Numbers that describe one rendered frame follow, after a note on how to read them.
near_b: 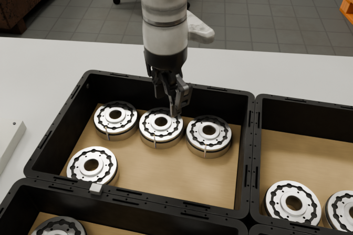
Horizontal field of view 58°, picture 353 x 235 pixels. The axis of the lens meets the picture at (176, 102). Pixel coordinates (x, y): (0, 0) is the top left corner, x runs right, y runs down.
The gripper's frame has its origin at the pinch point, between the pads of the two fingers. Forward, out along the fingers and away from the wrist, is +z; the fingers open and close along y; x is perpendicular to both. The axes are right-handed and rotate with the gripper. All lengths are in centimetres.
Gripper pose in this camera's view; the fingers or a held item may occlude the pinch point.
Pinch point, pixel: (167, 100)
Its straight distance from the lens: 63.8
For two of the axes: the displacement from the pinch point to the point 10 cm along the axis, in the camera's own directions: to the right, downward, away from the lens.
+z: 0.0, 7.0, 7.2
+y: 5.3, 6.1, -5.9
